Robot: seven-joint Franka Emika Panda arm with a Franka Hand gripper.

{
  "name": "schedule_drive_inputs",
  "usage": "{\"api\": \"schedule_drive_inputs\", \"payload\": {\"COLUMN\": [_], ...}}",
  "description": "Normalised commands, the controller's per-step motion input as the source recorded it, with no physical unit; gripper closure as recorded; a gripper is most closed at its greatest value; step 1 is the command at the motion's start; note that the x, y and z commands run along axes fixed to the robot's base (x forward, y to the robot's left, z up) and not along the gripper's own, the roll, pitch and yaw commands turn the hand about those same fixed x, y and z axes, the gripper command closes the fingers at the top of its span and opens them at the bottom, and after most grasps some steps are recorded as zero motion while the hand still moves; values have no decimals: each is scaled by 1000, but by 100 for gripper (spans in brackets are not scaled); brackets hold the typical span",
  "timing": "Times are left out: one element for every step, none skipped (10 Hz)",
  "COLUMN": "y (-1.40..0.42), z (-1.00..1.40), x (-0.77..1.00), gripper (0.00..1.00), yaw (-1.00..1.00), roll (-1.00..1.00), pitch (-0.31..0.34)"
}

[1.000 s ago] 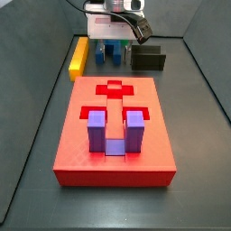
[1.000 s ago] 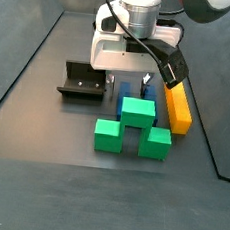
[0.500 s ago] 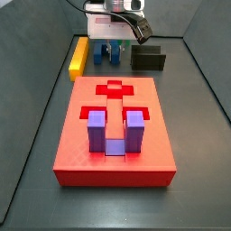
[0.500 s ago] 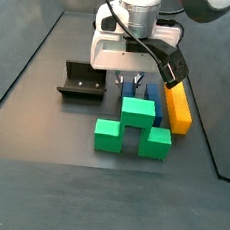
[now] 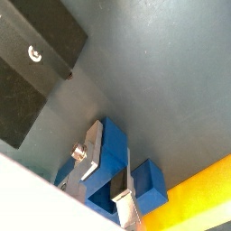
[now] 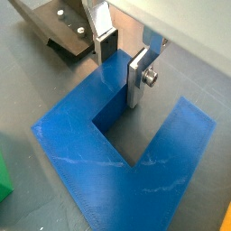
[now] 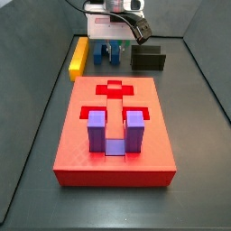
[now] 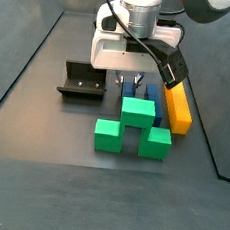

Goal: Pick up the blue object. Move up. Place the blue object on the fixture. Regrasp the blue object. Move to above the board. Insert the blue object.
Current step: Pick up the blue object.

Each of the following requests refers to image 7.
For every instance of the blue U-shaped block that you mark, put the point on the blue U-shaped block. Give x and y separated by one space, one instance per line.
100 51

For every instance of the purple U-shaped block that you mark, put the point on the purple U-shaped block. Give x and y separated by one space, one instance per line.
131 141

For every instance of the green arch block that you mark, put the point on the green arch block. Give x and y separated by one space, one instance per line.
127 43

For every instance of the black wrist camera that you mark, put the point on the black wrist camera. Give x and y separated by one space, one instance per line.
139 27

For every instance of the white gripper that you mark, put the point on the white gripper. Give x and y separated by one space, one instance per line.
103 25

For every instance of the yellow long bar block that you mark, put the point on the yellow long bar block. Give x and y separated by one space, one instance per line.
79 58

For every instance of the black angled fixture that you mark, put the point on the black angled fixture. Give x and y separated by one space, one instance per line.
147 57

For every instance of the red slotted base block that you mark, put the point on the red slotted base block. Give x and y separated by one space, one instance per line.
75 165

